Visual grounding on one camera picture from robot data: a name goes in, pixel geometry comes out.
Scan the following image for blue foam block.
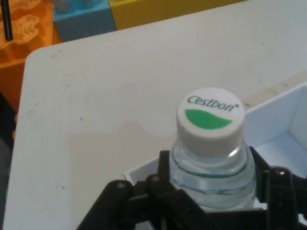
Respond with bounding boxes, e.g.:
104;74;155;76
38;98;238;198
51;0;118;43

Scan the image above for white compartment organizer box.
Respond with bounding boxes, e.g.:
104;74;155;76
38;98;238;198
122;81;307;211

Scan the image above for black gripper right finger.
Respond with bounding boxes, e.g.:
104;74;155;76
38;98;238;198
248;145;307;230

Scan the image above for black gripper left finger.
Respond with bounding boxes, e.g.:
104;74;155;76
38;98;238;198
76;149;208;230

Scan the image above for clear water bottle white cap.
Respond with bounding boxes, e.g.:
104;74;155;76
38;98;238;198
169;87;257;213

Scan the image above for thin black rod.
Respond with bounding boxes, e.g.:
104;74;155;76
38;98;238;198
0;0;13;40

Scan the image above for yellow foam block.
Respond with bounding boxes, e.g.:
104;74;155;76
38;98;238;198
109;0;243;32

